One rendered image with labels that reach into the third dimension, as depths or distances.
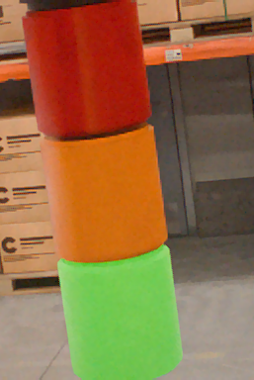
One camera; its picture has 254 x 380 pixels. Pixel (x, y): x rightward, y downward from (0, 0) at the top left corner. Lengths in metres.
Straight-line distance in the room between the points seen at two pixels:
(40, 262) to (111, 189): 8.07
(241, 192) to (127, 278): 8.90
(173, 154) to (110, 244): 8.97
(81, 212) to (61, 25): 0.08
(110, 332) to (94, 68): 0.11
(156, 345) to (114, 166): 0.08
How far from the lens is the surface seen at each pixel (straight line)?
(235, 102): 9.41
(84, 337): 0.54
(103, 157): 0.52
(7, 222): 8.58
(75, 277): 0.53
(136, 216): 0.52
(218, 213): 9.45
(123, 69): 0.52
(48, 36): 0.51
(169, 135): 9.46
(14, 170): 8.47
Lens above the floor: 2.35
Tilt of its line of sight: 10 degrees down
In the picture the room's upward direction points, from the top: 8 degrees counter-clockwise
